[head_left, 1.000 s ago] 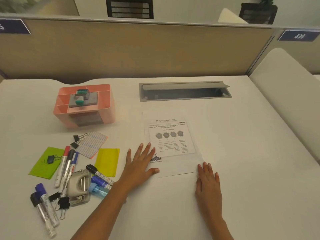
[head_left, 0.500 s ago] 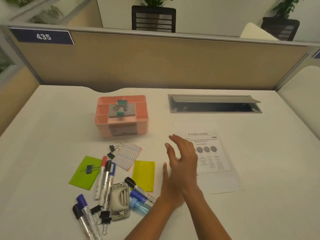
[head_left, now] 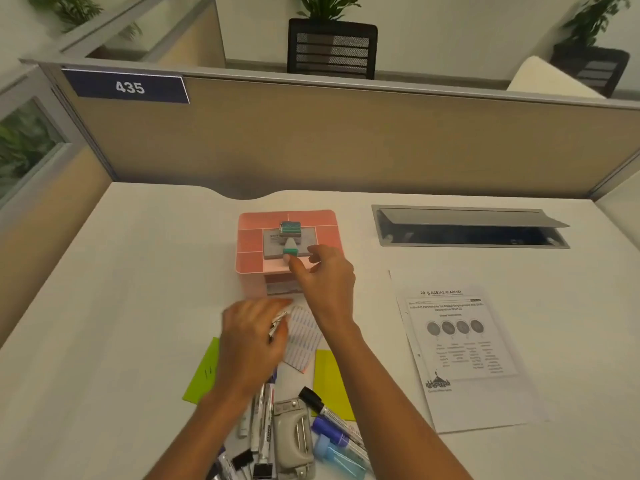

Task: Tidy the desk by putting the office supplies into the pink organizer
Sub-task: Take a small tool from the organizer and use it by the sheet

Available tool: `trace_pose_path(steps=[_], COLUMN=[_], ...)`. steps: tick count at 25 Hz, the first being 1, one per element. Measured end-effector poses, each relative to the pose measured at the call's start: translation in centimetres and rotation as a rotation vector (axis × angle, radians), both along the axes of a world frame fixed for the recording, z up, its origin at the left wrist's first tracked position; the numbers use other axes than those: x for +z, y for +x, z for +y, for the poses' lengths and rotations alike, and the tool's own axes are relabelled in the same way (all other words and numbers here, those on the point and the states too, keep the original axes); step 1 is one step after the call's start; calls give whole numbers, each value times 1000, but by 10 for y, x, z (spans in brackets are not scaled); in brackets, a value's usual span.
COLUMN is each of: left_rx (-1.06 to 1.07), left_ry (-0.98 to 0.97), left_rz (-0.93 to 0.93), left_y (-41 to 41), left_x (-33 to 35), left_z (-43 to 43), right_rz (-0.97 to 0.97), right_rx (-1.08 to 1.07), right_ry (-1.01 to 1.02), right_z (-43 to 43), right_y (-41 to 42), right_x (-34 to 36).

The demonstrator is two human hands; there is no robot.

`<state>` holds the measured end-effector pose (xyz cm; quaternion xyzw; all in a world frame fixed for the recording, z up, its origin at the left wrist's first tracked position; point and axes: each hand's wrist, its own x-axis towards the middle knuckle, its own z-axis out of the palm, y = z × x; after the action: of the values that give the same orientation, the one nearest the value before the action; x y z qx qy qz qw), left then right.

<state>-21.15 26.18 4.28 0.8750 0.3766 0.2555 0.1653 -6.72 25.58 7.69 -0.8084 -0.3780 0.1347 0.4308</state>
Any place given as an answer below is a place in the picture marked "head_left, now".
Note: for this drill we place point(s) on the person's right hand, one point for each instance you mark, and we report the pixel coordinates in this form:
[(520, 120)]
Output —
[(331, 287)]

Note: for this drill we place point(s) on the person's left hand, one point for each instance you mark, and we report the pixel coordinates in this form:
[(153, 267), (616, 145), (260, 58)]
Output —
[(247, 344)]

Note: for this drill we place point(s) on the person's right thumb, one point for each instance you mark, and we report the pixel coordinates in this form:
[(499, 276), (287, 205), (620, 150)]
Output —
[(296, 268)]

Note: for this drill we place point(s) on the person's left fingers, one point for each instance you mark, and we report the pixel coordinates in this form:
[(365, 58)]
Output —
[(272, 308)]

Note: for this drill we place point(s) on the silver pen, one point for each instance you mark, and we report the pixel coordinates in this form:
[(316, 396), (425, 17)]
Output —
[(279, 323)]

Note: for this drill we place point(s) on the person's left forearm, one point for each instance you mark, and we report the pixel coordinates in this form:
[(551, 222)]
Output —
[(192, 437)]

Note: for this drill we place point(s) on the person's right forearm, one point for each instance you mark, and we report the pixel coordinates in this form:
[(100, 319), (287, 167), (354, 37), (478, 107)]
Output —
[(395, 409)]

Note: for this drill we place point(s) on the grey stamp pad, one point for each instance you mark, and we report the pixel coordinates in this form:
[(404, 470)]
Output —
[(272, 247)]

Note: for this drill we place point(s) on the small green-topped stamp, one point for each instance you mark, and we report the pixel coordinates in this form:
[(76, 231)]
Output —
[(291, 227)]

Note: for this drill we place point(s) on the lined label sheet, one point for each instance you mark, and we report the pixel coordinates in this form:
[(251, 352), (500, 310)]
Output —
[(302, 339)]

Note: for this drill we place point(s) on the pink plastic organizer box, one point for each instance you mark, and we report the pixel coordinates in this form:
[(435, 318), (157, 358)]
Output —
[(255, 244)]

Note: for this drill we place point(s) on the yellow sticky note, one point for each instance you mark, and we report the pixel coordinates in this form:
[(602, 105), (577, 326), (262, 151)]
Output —
[(330, 379)]

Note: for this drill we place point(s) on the green sticky note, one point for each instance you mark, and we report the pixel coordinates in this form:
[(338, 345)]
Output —
[(202, 374)]

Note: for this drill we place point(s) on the black-capped white marker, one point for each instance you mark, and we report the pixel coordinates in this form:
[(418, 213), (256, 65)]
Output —
[(325, 409)]

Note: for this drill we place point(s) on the grey hole punch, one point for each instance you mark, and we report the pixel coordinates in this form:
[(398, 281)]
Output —
[(292, 434)]

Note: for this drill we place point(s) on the beige desk divider panel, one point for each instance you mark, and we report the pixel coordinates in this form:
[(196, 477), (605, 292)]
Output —
[(350, 139)]

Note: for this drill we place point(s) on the blue marker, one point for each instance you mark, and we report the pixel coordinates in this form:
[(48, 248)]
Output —
[(340, 437)]

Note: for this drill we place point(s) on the black binder clip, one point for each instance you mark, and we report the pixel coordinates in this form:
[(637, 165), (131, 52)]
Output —
[(263, 470), (242, 459)]

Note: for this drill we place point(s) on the printed paper sheet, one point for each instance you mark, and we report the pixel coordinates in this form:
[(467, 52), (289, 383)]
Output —
[(465, 344)]

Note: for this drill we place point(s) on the black mesh office chair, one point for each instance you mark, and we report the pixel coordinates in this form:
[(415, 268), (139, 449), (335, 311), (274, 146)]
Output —
[(592, 67), (331, 47)]

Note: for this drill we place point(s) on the dark blue number plate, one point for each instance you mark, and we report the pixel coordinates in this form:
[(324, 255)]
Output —
[(127, 87)]

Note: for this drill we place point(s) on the green potted plant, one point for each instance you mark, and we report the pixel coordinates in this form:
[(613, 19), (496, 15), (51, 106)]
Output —
[(597, 17), (327, 4), (75, 9)]

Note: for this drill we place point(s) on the glass side partition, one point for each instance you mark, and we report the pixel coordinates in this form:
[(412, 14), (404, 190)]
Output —
[(30, 139)]

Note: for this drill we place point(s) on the white neighbouring desk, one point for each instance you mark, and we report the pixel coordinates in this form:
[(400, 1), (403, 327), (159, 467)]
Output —
[(550, 79)]

